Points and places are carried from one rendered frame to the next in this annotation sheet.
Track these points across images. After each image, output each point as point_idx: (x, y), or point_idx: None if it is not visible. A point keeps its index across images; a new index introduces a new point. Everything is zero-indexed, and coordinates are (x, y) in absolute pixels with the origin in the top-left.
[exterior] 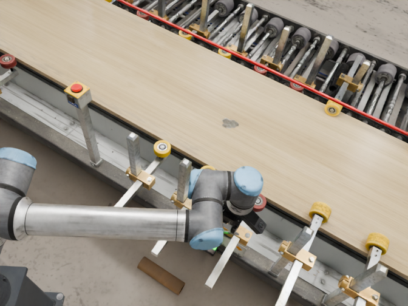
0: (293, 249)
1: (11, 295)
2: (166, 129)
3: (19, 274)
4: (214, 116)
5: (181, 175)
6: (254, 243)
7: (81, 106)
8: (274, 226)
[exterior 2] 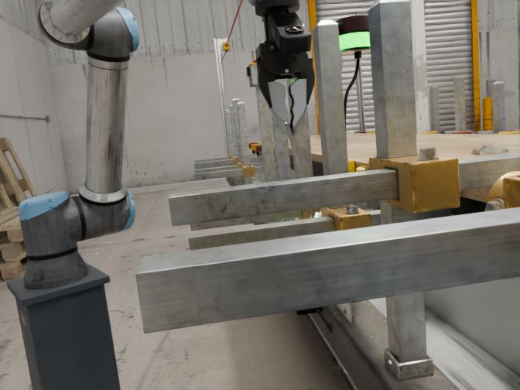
0: (378, 124)
1: (66, 285)
2: (368, 157)
3: (97, 277)
4: (466, 152)
5: (289, 100)
6: (433, 363)
7: (254, 80)
8: (508, 322)
